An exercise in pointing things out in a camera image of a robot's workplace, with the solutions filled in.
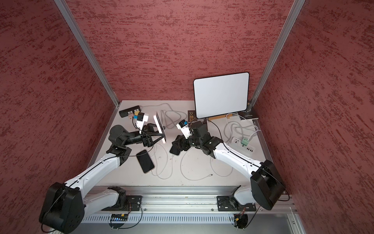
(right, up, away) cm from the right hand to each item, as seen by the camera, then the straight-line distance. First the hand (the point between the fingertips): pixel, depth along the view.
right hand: (176, 143), depth 78 cm
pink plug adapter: (-39, +15, +31) cm, 52 cm away
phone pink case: (-22, -15, +14) cm, 30 cm away
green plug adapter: (+43, -1, +13) cm, 45 cm away
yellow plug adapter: (-35, +18, +34) cm, 52 cm away
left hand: (-5, +6, -11) cm, 13 cm away
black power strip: (-40, +19, +32) cm, 55 cm away
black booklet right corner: (+55, +16, +35) cm, 67 cm away
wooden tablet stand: (+27, +14, +28) cm, 41 cm away
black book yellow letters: (+9, +15, +32) cm, 36 cm away
